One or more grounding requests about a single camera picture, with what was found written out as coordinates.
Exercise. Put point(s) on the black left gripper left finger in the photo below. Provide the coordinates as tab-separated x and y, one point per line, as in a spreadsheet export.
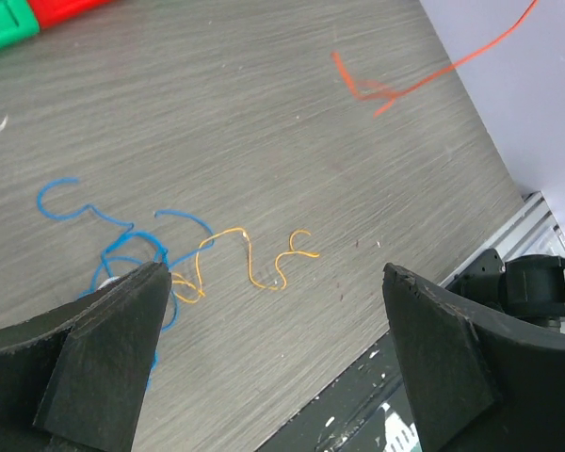
74	378

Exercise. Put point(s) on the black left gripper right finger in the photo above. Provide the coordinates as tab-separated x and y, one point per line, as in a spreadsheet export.
476	379

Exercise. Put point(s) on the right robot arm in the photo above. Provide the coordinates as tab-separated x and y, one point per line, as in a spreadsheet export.
530	288

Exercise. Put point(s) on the left green bin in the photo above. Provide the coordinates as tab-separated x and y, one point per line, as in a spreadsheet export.
17	22

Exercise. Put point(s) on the red bin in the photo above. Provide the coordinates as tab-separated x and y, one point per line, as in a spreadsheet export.
52	12

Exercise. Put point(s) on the white cable duct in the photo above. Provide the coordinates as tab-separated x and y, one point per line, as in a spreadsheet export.
399	436

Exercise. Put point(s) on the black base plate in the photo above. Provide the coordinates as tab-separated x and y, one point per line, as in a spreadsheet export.
349	414

